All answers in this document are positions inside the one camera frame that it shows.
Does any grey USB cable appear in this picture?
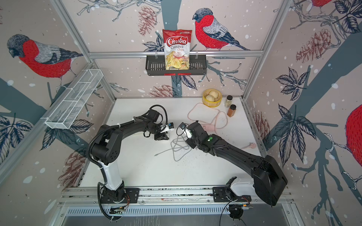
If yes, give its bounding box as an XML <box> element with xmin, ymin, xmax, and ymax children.
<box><xmin>154</xmin><ymin>132</ymin><xmax>194</xmax><ymax>163</ymax></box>

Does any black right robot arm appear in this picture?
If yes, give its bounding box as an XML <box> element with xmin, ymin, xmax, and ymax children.
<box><xmin>179</xmin><ymin>121</ymin><xmax>288</xmax><ymax>206</ymax></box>

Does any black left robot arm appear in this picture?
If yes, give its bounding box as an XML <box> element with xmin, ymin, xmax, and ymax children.
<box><xmin>86</xmin><ymin>105</ymin><xmax>174</xmax><ymax>222</ymax></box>

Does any orange spice jar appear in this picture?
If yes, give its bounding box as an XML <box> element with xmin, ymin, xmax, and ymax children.
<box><xmin>227</xmin><ymin>104</ymin><xmax>237</xmax><ymax>117</ymax></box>

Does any yellow bamboo steamer basket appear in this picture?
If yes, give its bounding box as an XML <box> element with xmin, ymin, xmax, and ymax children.
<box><xmin>202</xmin><ymin>89</ymin><xmax>222</xmax><ymax>108</ymax></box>

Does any white bun in steamer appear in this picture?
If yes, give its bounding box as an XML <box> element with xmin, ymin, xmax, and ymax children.
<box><xmin>205</xmin><ymin>90</ymin><xmax>219</xmax><ymax>102</ymax></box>

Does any pale spice jar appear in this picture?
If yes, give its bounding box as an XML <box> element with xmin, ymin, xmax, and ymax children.
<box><xmin>224</xmin><ymin>95</ymin><xmax>233</xmax><ymax>108</ymax></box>

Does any red Chuba chips bag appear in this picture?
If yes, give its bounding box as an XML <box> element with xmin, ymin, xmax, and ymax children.
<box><xmin>163</xmin><ymin>29</ymin><xmax>192</xmax><ymax>70</ymax></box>

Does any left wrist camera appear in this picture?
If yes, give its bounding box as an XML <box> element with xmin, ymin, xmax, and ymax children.
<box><xmin>159</xmin><ymin>122</ymin><xmax>174</xmax><ymax>133</ymax></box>

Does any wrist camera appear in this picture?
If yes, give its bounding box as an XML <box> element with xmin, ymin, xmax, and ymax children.
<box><xmin>178</xmin><ymin>122</ymin><xmax>190</xmax><ymax>138</ymax></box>
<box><xmin>159</xmin><ymin>122</ymin><xmax>174</xmax><ymax>133</ymax></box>

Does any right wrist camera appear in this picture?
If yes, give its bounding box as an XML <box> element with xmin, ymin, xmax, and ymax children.
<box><xmin>178</xmin><ymin>122</ymin><xmax>190</xmax><ymax>138</ymax></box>

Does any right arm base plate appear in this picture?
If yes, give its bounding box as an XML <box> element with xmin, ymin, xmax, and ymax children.
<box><xmin>211</xmin><ymin>186</ymin><xmax>252</xmax><ymax>202</ymax></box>

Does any black wall basket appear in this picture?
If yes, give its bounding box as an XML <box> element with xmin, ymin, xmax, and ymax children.
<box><xmin>146</xmin><ymin>55</ymin><xmax>207</xmax><ymax>76</ymax></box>

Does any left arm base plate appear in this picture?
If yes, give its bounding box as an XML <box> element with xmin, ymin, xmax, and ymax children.
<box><xmin>100</xmin><ymin>188</ymin><xmax>140</xmax><ymax>204</ymax></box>

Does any aluminium frame crossbar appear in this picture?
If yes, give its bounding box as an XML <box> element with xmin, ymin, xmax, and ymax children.
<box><xmin>88</xmin><ymin>50</ymin><xmax>264</xmax><ymax>59</ymax></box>

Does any white wire mesh shelf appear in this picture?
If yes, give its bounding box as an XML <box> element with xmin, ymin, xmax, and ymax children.
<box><xmin>45</xmin><ymin>69</ymin><xmax>103</xmax><ymax>130</ymax></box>

